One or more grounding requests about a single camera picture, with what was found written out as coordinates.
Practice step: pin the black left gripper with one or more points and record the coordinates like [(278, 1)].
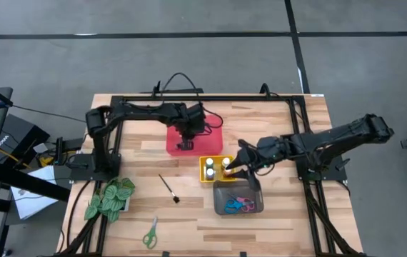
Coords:
[(191, 121)]

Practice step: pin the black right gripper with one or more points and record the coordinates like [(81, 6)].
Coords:
[(260, 153)]

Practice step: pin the orange paint bottle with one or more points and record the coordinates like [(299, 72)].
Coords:
[(227, 172)]

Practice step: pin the yellow paint bottle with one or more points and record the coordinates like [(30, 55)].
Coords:
[(225, 161)]

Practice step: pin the green paint bottle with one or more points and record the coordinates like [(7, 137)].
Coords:
[(209, 162)]

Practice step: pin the pink scissors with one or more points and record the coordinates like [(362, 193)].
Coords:
[(246, 201)]

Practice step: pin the blue scissors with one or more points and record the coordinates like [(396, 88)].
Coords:
[(232, 206)]

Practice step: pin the green scissors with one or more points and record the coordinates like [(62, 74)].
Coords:
[(150, 239)]

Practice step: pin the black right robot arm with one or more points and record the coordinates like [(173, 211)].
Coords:
[(332, 139)]

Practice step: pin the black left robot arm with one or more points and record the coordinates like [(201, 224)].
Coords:
[(135, 109)]

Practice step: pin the grey translucent plastic bin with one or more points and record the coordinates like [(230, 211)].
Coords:
[(239, 189)]

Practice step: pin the yellow plastic basket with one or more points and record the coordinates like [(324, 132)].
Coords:
[(217, 162)]

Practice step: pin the red plastic tray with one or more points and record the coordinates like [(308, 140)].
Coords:
[(210, 142)]

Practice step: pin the paintbrush black fan bristles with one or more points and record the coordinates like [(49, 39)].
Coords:
[(175, 199)]

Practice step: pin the white label sticker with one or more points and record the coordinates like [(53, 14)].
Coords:
[(317, 95)]

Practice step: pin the green plant white pot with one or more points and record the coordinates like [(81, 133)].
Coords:
[(112, 198)]

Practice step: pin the black table edge clamp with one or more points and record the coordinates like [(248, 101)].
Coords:
[(165, 254)]

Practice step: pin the black stand beam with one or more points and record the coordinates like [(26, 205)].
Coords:
[(28, 182)]

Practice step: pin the black computer case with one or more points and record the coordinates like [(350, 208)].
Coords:
[(14, 130)]

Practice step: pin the white paper sheet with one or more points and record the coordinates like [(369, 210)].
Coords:
[(32, 201)]

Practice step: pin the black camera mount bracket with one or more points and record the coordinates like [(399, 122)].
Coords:
[(182, 90)]

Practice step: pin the black aluminium table frame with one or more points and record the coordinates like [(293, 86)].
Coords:
[(260, 98)]

